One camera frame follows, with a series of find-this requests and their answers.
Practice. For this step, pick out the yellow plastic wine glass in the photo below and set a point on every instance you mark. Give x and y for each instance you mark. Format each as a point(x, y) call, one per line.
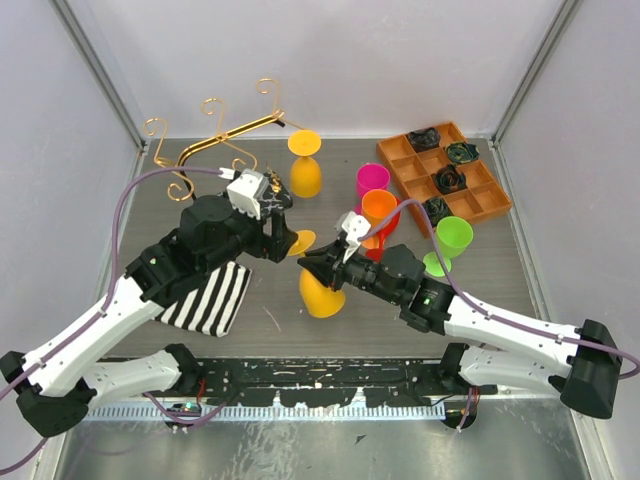
point(305, 172)

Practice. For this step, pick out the dark rose top left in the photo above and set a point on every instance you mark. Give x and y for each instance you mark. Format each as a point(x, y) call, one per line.
point(424, 139)

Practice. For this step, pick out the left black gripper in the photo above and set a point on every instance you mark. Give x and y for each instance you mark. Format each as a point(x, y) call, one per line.
point(273, 247)

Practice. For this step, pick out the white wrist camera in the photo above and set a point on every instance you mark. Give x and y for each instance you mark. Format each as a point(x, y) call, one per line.
point(353, 226)
point(245, 192)

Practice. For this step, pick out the red plastic wine glass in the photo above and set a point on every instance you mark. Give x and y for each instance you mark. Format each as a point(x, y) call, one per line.
point(385, 235)

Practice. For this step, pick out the orange compartment tray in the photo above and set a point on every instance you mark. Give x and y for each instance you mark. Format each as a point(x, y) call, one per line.
point(412, 175)

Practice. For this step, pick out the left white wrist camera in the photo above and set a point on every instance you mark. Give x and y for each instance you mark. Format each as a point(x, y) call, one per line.
point(245, 192)

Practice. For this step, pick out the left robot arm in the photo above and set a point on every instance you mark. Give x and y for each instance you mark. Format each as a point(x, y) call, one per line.
point(60, 382)

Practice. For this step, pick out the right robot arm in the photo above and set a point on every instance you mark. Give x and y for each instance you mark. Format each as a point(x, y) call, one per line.
point(492, 346)

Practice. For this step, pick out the dark red rose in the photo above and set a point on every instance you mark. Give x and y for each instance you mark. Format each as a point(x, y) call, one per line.
point(449, 180)

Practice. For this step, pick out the dark green rose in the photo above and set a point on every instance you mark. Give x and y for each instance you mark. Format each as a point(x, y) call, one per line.
point(462, 152)

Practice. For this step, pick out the white slotted cable duct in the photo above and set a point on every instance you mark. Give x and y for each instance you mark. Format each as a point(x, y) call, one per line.
point(356, 411)

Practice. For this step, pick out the green plastic wine glass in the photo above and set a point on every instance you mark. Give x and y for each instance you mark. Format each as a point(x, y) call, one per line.
point(452, 236)

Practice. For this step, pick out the orange plastic wine glass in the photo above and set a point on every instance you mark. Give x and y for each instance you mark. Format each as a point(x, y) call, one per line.
point(376, 205)

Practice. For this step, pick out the dark rose bottom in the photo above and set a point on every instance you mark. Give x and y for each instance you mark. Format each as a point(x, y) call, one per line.
point(436, 209)

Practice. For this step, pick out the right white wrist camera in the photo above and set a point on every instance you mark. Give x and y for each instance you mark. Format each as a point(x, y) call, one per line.
point(353, 226)

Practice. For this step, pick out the pink plastic wine glass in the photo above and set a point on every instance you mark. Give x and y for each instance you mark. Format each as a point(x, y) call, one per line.
point(369, 177)

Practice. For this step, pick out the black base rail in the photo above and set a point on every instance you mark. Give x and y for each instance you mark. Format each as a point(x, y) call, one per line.
point(314, 382)

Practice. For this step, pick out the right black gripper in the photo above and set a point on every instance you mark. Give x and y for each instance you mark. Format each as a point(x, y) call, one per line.
point(326, 266)

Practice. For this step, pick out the black white striped cloth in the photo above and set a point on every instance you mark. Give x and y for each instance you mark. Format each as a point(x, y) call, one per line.
point(212, 308)

